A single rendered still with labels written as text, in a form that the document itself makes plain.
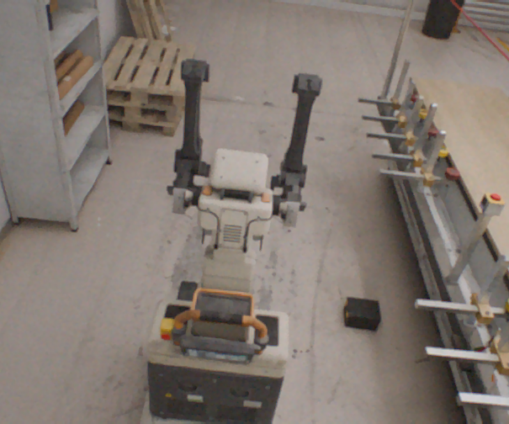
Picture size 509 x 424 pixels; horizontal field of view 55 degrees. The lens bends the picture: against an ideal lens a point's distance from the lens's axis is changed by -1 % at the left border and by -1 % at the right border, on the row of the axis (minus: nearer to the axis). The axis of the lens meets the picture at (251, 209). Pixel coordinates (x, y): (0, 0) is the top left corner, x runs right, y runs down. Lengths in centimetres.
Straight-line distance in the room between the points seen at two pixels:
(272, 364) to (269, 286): 138
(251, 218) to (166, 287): 144
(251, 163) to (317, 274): 169
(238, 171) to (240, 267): 47
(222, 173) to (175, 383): 85
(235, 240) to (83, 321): 140
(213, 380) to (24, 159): 197
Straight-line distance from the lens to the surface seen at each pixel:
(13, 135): 330
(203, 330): 189
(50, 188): 344
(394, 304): 338
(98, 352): 291
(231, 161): 182
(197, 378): 203
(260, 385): 203
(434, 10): 860
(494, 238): 265
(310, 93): 186
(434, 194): 332
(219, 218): 185
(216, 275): 211
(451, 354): 207
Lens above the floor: 235
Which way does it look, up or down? 38 degrees down
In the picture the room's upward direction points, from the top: 8 degrees clockwise
